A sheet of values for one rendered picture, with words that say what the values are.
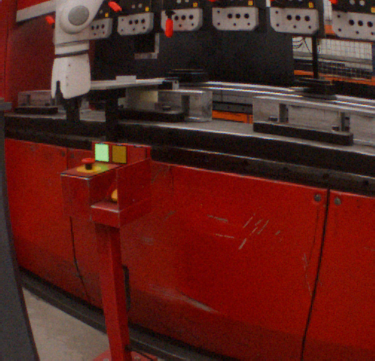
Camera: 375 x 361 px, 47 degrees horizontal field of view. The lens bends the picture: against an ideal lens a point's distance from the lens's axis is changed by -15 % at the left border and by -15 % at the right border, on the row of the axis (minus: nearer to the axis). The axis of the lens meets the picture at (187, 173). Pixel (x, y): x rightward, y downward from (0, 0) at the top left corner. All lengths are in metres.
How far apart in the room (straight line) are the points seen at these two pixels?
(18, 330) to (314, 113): 1.01
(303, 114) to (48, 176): 1.02
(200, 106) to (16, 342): 0.93
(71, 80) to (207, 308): 0.84
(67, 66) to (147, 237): 0.72
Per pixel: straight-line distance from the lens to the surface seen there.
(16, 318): 1.23
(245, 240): 1.37
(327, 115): 1.33
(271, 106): 1.39
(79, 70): 1.08
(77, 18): 0.98
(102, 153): 1.41
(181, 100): 1.55
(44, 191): 1.95
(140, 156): 1.33
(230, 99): 1.76
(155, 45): 1.64
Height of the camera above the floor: 1.07
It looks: 13 degrees down
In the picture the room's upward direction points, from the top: straight up
